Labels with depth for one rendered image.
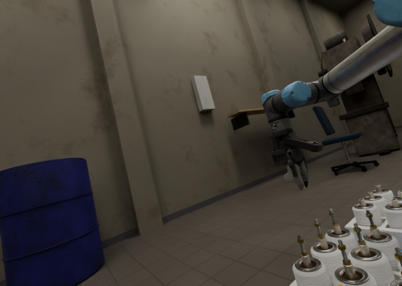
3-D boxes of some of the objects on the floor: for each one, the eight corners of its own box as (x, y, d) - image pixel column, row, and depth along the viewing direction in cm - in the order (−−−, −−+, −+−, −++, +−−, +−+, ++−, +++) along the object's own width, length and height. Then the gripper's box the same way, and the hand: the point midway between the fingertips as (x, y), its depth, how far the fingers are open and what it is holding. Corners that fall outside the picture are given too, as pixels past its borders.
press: (359, 150, 472) (322, 49, 506) (432, 137, 378) (381, 15, 412) (334, 162, 397) (292, 43, 431) (417, 151, 303) (356, -1, 337)
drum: (100, 252, 218) (84, 162, 231) (112, 270, 165) (89, 151, 178) (17, 288, 179) (2, 178, 192) (-4, 325, 127) (-22, 169, 140)
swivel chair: (386, 163, 279) (359, 92, 293) (365, 173, 252) (337, 95, 266) (341, 167, 331) (319, 107, 345) (320, 176, 304) (298, 110, 318)
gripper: (277, 133, 84) (294, 185, 81) (262, 137, 77) (280, 194, 74) (298, 127, 77) (316, 183, 75) (283, 130, 70) (303, 192, 68)
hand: (305, 184), depth 72 cm, fingers open, 3 cm apart
